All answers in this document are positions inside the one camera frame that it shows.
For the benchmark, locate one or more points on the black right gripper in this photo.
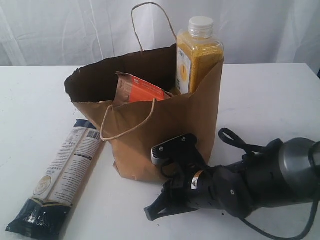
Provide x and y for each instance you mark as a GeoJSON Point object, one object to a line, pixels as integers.
{"type": "Point", "coordinates": [216, 188]}

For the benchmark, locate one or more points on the clear jar with tan lid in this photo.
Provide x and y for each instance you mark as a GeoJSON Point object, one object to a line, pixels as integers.
{"type": "Point", "coordinates": [175, 91]}

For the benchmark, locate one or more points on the brown pouch with orange label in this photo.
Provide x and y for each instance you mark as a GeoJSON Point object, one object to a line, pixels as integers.
{"type": "Point", "coordinates": [132, 89]}

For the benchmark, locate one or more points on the yellow millet plastic bottle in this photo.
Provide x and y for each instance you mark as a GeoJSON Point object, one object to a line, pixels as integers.
{"type": "Point", "coordinates": [198, 51]}

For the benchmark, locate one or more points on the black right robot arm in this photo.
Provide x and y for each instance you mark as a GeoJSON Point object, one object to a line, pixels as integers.
{"type": "Point", "coordinates": [276, 175]}

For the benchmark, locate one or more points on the large brown paper bag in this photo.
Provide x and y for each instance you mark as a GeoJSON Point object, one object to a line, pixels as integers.
{"type": "Point", "coordinates": [134, 128]}

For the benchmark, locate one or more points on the long noodle package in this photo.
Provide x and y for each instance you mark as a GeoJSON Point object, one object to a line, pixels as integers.
{"type": "Point", "coordinates": [45, 212]}

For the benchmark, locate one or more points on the white curtain backdrop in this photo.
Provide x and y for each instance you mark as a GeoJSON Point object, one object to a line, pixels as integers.
{"type": "Point", "coordinates": [80, 32]}

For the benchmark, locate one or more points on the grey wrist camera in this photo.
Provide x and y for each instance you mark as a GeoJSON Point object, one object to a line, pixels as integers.
{"type": "Point", "coordinates": [180, 150]}

